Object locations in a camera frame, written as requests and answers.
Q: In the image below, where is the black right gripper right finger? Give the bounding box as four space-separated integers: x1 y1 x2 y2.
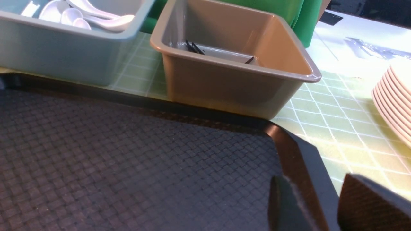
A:
337 174 411 231

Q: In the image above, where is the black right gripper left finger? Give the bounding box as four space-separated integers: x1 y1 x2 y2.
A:
268 176 317 231

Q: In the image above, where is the white ceramic spoon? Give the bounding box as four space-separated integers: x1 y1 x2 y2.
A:
72 18 91 30

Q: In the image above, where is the green checkered tablecloth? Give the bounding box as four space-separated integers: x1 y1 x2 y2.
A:
0 30 411 201

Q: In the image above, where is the stack of white plates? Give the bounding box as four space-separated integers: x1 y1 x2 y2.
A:
371 64 411 147

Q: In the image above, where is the brown plastic bin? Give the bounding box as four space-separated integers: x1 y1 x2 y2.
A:
150 0 322 120

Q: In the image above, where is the black chopstick in bin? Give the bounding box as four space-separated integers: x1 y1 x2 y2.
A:
185 40 205 55

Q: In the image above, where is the green backdrop cloth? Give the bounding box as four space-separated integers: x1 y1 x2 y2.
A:
142 0 324 53

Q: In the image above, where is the black serving tray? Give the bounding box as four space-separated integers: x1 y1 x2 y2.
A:
0 73 340 231

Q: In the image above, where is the white spoon top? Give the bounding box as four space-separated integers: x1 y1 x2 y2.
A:
66 0 120 19

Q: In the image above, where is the white spoon middle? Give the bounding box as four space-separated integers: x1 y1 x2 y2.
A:
60 8 83 26

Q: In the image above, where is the teal plastic bin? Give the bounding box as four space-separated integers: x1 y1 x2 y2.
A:
0 0 154 85

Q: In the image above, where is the white spoon left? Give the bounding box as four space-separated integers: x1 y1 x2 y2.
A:
38 0 70 23

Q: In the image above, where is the white spoon small handle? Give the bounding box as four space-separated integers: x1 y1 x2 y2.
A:
20 0 41 18

